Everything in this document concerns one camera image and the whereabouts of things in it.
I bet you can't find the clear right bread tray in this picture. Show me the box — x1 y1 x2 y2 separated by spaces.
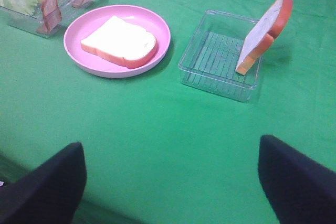
178 10 262 103

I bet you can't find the clear left ingredient tray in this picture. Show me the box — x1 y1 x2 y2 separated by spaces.
0 0 99 39

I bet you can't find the pink round plate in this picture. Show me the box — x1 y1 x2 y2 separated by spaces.
64 5 171 78

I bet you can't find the green tablecloth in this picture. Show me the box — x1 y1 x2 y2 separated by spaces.
1 0 335 223

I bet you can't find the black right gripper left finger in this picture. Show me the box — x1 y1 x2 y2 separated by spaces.
1 142 87 223

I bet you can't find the bread slice toy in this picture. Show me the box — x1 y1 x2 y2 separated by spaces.
235 0 293 75
81 16 158 69

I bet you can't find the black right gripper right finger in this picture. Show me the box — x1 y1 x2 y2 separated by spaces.
258 135 335 223

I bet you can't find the leaning bread slice toy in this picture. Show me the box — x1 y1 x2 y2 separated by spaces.
235 0 293 75

